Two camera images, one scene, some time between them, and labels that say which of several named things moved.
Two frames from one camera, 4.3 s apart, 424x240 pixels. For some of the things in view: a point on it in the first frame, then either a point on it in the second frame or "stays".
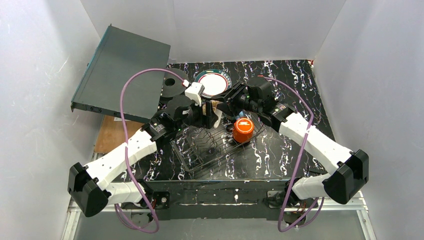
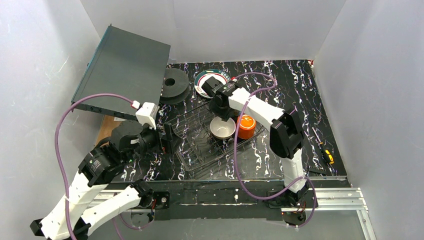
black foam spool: (172, 84) stays
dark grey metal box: (121, 52) stays
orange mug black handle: (242, 129) stays
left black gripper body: (205, 116) to (168, 138)
